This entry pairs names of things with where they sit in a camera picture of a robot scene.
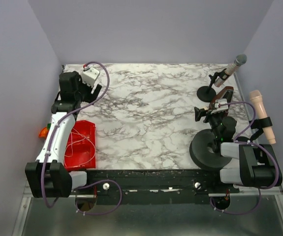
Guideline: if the orange toy brick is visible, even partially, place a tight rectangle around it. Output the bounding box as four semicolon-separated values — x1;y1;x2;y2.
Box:
38;127;49;139

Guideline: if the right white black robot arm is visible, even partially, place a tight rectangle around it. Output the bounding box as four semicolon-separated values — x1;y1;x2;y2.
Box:
189;107;283;189

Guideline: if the black filament spool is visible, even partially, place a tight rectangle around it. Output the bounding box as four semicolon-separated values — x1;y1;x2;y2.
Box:
189;129;232;171

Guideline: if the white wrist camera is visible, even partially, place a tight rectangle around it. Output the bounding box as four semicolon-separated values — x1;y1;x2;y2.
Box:
81;67;100;87
210;102;229;114

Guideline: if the purple camera cable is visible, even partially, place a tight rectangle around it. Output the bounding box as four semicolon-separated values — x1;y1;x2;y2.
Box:
40;61;123;217
210;100;280;216

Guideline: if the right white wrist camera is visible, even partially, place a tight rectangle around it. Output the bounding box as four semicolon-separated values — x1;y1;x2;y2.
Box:
210;102;229;114

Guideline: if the grey silver microphone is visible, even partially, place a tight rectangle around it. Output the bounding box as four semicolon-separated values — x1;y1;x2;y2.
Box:
214;54;247;87

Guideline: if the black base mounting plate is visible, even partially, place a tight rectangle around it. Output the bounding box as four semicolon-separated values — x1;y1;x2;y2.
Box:
34;169;240;205

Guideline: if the thin white cable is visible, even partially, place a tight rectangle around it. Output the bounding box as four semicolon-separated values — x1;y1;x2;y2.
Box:
64;126;94;168

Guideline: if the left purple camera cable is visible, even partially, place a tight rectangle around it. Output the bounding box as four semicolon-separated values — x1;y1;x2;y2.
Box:
40;61;123;217

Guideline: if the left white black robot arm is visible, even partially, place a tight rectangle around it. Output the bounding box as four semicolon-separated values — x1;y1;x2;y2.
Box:
25;67;101;198

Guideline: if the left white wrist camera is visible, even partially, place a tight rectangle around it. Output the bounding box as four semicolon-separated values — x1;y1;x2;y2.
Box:
81;67;100;87

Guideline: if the red plastic bin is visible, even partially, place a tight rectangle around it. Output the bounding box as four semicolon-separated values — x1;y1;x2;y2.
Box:
64;120;96;172

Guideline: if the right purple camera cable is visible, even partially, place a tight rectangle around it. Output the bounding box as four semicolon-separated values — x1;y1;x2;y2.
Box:
210;100;280;216

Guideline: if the pink beige microphone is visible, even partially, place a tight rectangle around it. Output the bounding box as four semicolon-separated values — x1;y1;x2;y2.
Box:
249;90;276;145

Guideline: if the black round microphone stand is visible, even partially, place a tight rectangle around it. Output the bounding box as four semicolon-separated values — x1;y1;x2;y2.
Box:
197;69;229;102

